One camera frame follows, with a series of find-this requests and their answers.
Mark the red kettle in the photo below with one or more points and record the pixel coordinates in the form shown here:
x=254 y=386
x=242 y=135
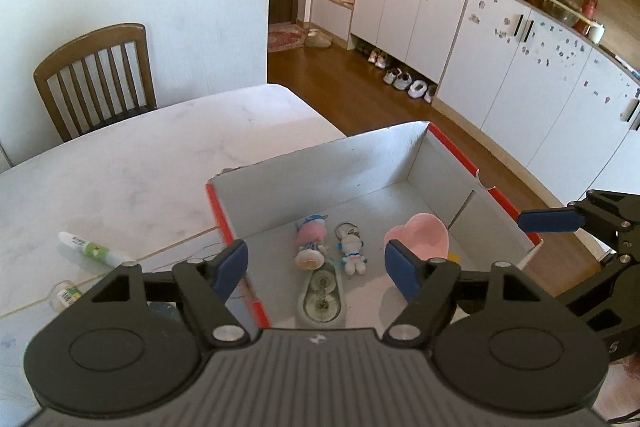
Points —
x=589 y=9

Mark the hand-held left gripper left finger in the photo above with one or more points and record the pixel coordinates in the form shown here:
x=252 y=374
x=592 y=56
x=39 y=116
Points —
x=232 y=264

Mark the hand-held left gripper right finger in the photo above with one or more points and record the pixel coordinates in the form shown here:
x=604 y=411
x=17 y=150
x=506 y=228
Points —
x=400 y=267

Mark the patterned red rug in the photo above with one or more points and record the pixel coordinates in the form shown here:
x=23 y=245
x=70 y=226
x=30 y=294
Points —
x=285 y=39

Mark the red cardboard box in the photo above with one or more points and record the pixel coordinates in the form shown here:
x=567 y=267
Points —
x=350 y=167

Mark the row of shoes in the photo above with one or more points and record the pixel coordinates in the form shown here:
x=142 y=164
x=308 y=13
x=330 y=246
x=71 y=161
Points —
x=400 y=78

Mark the pink doll figure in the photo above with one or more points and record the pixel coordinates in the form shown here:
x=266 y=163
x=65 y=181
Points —
x=311 y=239

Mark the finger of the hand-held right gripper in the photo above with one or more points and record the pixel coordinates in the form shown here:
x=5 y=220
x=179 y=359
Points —
x=610 y=287
x=550 y=219

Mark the white glue pen green label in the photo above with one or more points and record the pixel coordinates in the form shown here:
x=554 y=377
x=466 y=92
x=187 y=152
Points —
x=95 y=251

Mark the low white bench cabinet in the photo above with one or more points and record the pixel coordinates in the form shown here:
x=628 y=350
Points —
x=330 y=14

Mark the white double-door floor cabinet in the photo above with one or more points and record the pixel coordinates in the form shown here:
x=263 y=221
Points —
x=400 y=17

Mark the wooden chair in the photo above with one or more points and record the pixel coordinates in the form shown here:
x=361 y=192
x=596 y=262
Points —
x=90 y=39

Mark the pink heart-shaped cup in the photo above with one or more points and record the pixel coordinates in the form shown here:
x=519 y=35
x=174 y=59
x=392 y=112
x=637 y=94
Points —
x=417 y=232

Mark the pill bottle with grey cap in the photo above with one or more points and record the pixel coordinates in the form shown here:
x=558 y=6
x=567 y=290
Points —
x=65 y=294

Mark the glass bowl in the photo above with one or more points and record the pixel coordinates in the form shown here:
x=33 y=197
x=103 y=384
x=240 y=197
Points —
x=562 y=14

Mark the long white sideboard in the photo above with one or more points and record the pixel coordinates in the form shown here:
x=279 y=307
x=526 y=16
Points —
x=525 y=82

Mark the white mug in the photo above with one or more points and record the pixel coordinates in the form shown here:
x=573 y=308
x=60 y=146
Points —
x=596 y=33

